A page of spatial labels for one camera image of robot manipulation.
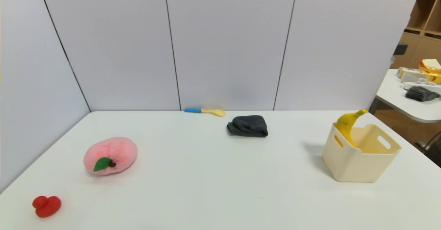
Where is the yellow banana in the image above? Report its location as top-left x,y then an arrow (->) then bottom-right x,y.
335,109 -> 369,147

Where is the cream plastic box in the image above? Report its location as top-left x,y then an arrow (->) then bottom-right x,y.
322,123 -> 402,183

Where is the blue and yellow spoon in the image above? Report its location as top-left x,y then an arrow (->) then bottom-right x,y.
184,108 -> 226,117

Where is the dark grey folded cloth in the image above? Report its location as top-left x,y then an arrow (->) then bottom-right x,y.
227,115 -> 268,137

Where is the pink plush peach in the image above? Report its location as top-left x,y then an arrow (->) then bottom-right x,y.
83,137 -> 138,176

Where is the white side table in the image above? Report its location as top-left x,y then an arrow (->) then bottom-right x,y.
369,69 -> 441,123

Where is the beige carton pack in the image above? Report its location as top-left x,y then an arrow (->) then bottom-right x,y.
396,67 -> 423,79

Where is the white power strip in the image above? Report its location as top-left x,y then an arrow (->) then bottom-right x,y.
402,81 -> 441,95

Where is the red rubber duck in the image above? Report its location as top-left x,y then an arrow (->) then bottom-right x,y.
32,196 -> 62,218

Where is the black brush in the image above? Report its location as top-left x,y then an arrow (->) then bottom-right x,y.
406,86 -> 440,102

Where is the yellow bread bag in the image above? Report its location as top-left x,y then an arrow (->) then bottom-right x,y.
419,59 -> 441,83

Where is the black chair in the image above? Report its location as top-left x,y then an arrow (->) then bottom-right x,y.
415,131 -> 441,167

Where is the wooden shelf cabinet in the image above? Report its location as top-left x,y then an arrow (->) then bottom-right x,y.
390,0 -> 441,70

